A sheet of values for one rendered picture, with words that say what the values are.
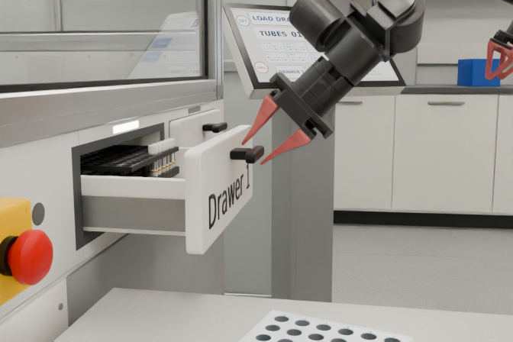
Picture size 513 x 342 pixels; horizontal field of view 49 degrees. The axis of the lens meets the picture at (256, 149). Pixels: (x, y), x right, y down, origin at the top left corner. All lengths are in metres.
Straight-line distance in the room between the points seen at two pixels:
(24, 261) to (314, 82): 0.41
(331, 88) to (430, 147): 3.03
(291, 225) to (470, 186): 2.22
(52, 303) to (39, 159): 0.15
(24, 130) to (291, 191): 1.23
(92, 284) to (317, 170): 1.14
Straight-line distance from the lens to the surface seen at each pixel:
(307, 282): 1.81
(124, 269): 0.78
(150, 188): 0.62
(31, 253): 0.44
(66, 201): 0.62
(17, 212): 0.47
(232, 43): 1.59
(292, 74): 1.57
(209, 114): 1.09
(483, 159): 3.80
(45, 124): 0.58
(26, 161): 0.56
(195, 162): 0.58
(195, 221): 0.59
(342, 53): 0.70
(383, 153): 3.68
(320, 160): 1.74
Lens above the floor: 1.01
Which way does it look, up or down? 8 degrees down
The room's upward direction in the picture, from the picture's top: straight up
